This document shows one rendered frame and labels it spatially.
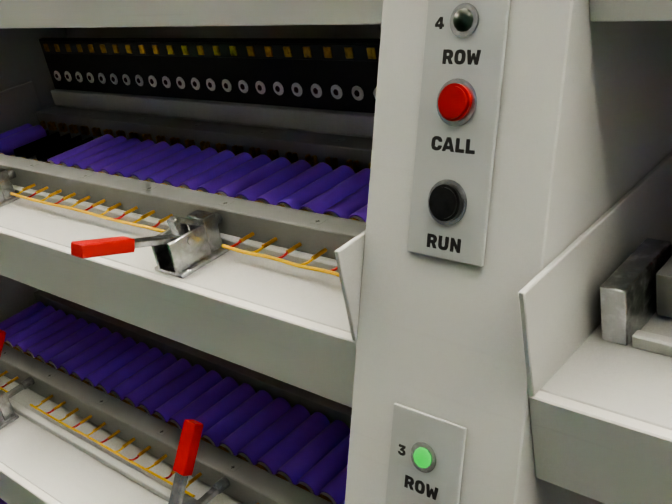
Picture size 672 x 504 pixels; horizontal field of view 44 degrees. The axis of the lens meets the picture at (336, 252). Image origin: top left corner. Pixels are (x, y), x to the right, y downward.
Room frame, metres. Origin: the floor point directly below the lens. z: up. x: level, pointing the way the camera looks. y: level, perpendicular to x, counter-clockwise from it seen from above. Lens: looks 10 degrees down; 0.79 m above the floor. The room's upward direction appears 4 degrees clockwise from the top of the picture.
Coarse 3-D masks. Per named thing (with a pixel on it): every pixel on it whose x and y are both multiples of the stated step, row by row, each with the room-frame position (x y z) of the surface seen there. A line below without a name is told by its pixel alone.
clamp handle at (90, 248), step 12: (180, 228) 0.51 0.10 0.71; (84, 240) 0.47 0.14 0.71; (96, 240) 0.47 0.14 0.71; (108, 240) 0.47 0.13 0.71; (120, 240) 0.48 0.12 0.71; (132, 240) 0.48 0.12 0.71; (144, 240) 0.49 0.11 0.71; (156, 240) 0.49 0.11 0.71; (168, 240) 0.50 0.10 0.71; (72, 252) 0.46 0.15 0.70; (84, 252) 0.46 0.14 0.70; (96, 252) 0.46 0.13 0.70; (108, 252) 0.47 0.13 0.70; (120, 252) 0.47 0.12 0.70
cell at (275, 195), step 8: (312, 168) 0.59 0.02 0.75; (320, 168) 0.59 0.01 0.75; (328, 168) 0.59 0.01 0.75; (296, 176) 0.58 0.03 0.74; (304, 176) 0.58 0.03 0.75; (312, 176) 0.58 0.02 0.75; (320, 176) 0.58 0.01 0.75; (288, 184) 0.57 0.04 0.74; (296, 184) 0.57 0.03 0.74; (304, 184) 0.57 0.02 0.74; (272, 192) 0.56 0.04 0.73; (280, 192) 0.56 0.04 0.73; (288, 192) 0.56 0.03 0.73; (264, 200) 0.55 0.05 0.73; (272, 200) 0.55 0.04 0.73; (280, 200) 0.55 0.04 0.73
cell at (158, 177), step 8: (200, 152) 0.67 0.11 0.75; (208, 152) 0.67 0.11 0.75; (216, 152) 0.67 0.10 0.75; (184, 160) 0.66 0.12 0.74; (192, 160) 0.66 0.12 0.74; (200, 160) 0.66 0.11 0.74; (168, 168) 0.64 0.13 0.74; (176, 168) 0.64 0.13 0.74; (184, 168) 0.65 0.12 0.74; (152, 176) 0.63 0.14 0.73; (160, 176) 0.63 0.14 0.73; (168, 176) 0.64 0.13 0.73
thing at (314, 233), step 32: (0, 160) 0.73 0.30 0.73; (32, 160) 0.72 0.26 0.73; (64, 192) 0.66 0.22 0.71; (96, 192) 0.63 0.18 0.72; (128, 192) 0.60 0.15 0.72; (160, 192) 0.58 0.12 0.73; (192, 192) 0.57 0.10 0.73; (128, 224) 0.58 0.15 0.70; (224, 224) 0.54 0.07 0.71; (256, 224) 0.51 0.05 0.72; (288, 224) 0.49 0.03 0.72; (320, 224) 0.48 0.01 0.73; (352, 224) 0.47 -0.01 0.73; (256, 256) 0.49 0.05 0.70
